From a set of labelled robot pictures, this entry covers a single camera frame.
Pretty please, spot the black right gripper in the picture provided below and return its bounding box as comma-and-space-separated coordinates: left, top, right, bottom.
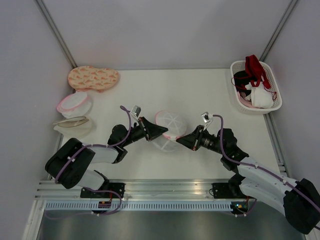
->
176, 124, 226, 155

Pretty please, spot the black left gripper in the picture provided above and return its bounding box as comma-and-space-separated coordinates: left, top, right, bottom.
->
121, 116, 169, 147

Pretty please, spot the white mesh laundry bag pink zipper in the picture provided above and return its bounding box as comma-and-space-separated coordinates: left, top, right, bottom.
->
152, 110, 187, 153

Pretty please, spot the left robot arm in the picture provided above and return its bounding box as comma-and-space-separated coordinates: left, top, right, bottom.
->
45, 117, 168, 198

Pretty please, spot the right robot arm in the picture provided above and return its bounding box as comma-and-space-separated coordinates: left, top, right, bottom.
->
176, 125, 320, 235

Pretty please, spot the small white mesh laundry bag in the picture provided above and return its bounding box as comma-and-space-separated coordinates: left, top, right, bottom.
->
56, 92, 93, 119

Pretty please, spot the black bra in basket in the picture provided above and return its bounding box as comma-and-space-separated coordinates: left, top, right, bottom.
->
233, 70, 253, 97

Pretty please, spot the white bra in basket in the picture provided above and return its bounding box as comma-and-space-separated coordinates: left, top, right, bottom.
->
245, 83, 274, 109

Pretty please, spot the peach floral bra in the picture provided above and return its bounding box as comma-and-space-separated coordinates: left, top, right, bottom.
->
67, 65, 120, 93

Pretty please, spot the red bra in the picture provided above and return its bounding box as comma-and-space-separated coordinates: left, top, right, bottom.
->
231, 54, 277, 100

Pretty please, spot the pink garment in basket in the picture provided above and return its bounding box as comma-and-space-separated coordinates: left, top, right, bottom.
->
237, 92, 254, 108

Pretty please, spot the white plastic basket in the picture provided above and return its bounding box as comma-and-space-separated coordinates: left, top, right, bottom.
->
230, 60, 283, 115

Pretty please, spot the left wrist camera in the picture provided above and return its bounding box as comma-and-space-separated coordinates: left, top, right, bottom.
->
130, 105, 141, 119

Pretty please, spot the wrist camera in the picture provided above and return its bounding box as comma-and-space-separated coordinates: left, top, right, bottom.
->
201, 112, 213, 130
130, 105, 141, 119

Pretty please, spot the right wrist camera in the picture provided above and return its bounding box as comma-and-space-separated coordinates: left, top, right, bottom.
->
201, 112, 213, 130

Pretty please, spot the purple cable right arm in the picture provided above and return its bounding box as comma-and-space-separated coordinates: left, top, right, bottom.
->
211, 114, 320, 231

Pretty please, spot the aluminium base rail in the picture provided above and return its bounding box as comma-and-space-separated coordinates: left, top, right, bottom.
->
34, 179, 228, 201

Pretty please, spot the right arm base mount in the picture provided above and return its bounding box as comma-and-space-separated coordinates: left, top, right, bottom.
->
207, 182, 254, 200

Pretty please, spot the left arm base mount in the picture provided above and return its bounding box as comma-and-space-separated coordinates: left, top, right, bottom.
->
80, 182, 126, 199

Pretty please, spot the white slotted cable duct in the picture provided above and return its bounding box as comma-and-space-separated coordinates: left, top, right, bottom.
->
45, 200, 232, 212

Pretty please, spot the right aluminium corner post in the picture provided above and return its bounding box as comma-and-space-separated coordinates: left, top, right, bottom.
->
259, 0, 300, 62

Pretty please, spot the aluminium corner post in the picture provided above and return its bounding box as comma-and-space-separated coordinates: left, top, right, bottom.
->
259, 0, 300, 62
34, 0, 78, 68

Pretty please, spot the left aluminium corner post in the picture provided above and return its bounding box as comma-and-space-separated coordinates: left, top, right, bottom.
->
34, 0, 78, 68

